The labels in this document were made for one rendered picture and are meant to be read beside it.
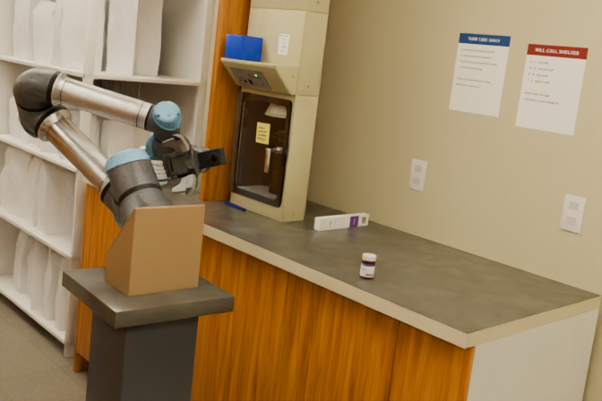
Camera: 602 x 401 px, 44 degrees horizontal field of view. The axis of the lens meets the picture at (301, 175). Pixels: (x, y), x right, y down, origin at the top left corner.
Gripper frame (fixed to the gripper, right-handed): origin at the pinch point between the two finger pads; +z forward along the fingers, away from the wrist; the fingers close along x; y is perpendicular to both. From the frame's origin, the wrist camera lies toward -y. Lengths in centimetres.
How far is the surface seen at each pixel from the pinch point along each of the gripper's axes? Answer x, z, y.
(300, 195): -21, -93, -19
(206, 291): -32.6, 0.0, 1.1
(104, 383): -50, 5, 30
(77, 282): -23.2, 6.2, 30.7
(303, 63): 26, -85, -31
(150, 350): -42.7, 8.3, 15.8
